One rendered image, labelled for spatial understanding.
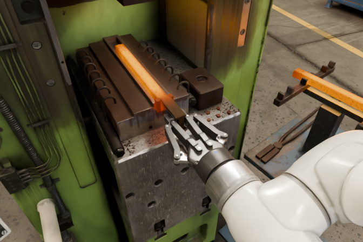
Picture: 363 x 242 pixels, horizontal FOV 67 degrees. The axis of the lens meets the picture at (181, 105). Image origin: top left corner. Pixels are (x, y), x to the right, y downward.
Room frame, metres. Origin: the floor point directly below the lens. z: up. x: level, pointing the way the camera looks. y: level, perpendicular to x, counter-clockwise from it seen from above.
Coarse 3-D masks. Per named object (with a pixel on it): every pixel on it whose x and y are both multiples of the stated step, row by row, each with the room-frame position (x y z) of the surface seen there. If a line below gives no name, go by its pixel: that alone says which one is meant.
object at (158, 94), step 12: (120, 48) 0.80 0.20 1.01; (132, 60) 0.72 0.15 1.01; (144, 72) 0.65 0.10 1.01; (144, 84) 0.60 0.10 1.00; (156, 84) 0.59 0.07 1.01; (156, 96) 0.54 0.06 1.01; (168, 96) 0.53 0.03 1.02; (156, 108) 0.52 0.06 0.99; (168, 108) 0.48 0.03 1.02; (180, 108) 0.48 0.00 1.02; (180, 120) 0.45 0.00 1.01
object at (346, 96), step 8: (296, 72) 0.75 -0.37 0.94; (304, 72) 0.75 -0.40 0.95; (312, 80) 0.71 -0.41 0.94; (320, 80) 0.70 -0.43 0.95; (320, 88) 0.68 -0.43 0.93; (328, 88) 0.66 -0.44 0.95; (336, 88) 0.66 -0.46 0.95; (336, 96) 0.64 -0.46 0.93; (344, 96) 0.63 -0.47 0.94; (352, 96) 0.62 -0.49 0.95; (352, 104) 0.60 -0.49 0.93; (360, 104) 0.59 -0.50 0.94
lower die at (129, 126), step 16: (80, 48) 0.85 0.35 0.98; (96, 48) 0.83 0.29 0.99; (112, 48) 0.81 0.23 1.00; (128, 48) 0.81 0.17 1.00; (96, 64) 0.74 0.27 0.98; (112, 64) 0.73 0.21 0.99; (144, 64) 0.72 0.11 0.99; (112, 80) 0.64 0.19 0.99; (128, 80) 0.64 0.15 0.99; (160, 80) 0.64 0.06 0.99; (128, 96) 0.57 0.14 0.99; (144, 96) 0.57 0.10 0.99; (176, 96) 0.56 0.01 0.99; (112, 112) 0.51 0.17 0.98; (128, 112) 0.51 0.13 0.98; (144, 112) 0.51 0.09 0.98; (160, 112) 0.53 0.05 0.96; (128, 128) 0.49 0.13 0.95; (144, 128) 0.51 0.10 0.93
